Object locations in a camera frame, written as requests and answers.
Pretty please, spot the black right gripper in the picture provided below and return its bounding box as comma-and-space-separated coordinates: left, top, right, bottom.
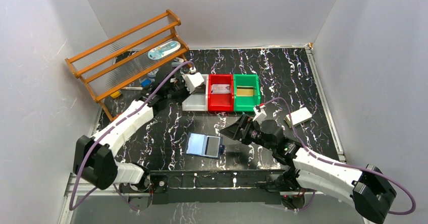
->
220, 114, 275, 151

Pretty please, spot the blue card holder wallet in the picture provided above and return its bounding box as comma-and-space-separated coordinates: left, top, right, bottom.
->
185, 133, 225, 159

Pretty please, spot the grey card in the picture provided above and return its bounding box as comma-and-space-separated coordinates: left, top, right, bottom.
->
205, 137, 220, 158

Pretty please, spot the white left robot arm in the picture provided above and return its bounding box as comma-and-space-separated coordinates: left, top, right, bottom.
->
73, 73, 205, 192

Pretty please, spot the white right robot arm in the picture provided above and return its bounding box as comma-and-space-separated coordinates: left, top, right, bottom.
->
220, 115, 397, 223

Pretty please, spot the white VIP card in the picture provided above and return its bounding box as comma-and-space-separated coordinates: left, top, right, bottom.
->
211, 84, 231, 94

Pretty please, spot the gold credit card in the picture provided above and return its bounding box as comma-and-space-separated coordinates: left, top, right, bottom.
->
235, 86, 255, 97

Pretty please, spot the white plastic bin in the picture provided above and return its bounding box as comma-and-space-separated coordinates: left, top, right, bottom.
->
182, 74, 208, 111

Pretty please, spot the pale green tape dispenser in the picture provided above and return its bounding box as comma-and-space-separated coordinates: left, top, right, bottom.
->
171, 58, 184, 67

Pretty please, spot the green plastic bin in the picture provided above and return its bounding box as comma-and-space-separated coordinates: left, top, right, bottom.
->
233, 74, 261, 112

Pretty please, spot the small blue box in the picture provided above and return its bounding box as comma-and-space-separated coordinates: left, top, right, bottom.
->
140, 79, 151, 87

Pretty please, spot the red plastic bin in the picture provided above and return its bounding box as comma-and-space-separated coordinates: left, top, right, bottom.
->
208, 74, 234, 112

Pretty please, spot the white marker pen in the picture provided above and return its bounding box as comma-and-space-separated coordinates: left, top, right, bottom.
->
121, 86, 143, 90

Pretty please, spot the yellow small block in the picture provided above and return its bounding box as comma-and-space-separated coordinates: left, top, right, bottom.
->
110, 90, 122, 99

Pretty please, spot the white box with red logo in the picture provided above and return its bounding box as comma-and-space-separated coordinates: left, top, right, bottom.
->
285, 107, 312, 128

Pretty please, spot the orange wooden shelf rack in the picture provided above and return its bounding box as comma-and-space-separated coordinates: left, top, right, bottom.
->
65, 10, 189, 121

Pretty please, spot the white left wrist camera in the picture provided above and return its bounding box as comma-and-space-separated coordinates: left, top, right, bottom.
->
183, 72, 205, 94

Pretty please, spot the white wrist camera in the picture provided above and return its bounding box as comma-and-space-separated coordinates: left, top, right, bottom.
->
183, 72, 205, 94
253, 104, 266, 124

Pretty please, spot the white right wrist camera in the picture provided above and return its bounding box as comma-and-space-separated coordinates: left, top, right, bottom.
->
253, 104, 266, 124

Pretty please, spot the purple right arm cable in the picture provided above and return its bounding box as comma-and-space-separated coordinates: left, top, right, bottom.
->
262, 97, 417, 216

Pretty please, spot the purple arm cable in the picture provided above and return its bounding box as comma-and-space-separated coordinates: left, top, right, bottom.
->
68, 60, 196, 211
262, 97, 417, 216

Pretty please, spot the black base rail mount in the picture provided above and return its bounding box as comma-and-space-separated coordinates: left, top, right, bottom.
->
118, 170, 314, 211

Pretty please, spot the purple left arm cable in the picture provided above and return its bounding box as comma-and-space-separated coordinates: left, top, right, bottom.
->
68, 60, 196, 211

